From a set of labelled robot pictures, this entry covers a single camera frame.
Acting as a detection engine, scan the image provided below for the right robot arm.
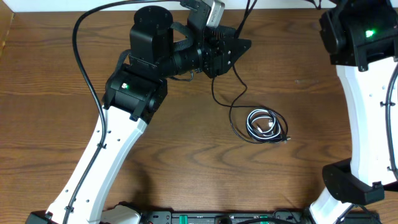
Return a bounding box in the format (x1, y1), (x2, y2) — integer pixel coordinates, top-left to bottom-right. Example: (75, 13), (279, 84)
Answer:
(302, 0), (397, 223)

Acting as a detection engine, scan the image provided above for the white usb cable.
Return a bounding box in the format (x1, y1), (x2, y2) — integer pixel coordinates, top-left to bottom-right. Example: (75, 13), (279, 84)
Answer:
(246, 108), (281, 139)

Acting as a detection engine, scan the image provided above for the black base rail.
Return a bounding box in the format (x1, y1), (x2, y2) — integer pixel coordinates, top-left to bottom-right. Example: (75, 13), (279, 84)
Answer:
(127, 210), (381, 224)

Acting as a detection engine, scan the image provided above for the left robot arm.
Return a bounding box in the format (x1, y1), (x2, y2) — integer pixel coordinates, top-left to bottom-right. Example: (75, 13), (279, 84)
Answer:
(27, 1), (251, 224)

